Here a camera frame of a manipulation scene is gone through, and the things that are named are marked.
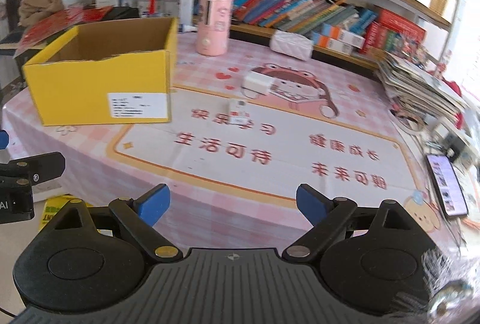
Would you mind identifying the white power adapter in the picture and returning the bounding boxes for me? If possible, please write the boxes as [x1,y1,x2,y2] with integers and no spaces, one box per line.
[241,71,275,99]

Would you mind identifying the small white labelled box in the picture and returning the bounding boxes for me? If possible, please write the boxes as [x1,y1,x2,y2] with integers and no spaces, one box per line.
[228,98,250,126]

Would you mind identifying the cartoon desk mat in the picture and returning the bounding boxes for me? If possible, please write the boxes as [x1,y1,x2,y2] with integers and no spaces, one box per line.
[108,62,443,235]

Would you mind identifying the smartphone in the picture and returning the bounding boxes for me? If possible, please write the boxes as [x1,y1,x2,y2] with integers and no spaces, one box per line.
[425,153,469,220]

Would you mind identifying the yellow cardboard box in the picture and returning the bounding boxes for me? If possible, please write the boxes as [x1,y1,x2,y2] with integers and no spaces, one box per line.
[23,17,178,126]

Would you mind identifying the stack of magazines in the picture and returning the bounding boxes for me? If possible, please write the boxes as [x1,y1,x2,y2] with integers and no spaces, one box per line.
[377,53,468,123]

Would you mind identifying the red gift bag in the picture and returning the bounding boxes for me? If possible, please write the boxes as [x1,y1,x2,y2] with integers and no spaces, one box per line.
[19,6,113,48]

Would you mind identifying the white quilted pouch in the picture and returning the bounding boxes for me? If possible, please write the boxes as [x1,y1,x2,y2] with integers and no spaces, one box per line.
[269,30,313,61]

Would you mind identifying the orange white boxes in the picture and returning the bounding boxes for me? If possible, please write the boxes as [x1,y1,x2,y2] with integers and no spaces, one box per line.
[311,24,365,55]

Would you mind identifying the brown knitted cloth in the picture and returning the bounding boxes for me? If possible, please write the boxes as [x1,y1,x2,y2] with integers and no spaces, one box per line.
[18,0,64,28]

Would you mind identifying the white pen holder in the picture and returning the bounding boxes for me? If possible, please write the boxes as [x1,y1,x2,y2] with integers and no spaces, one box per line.
[137,0,180,18]

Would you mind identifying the pink cylindrical humidifier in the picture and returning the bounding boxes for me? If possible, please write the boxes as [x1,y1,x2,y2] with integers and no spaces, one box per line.
[196,0,233,57]

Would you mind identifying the row of books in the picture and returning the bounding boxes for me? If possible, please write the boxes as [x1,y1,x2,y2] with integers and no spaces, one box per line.
[233,0,378,37]

